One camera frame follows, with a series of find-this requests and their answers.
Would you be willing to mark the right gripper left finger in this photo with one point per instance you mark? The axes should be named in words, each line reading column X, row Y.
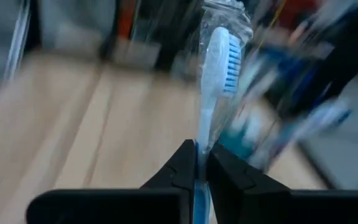
column 104, row 208

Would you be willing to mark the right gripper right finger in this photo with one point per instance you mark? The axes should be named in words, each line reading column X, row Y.
column 291, row 208

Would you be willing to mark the blue mouthwash bottle white cap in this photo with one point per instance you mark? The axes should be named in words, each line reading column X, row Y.
column 235, row 141

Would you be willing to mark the blue white toothbrush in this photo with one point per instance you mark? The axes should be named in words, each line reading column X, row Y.
column 213, row 77
column 322, row 118

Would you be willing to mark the silver aluminium bracket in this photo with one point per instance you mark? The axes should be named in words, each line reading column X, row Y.
column 17, row 40

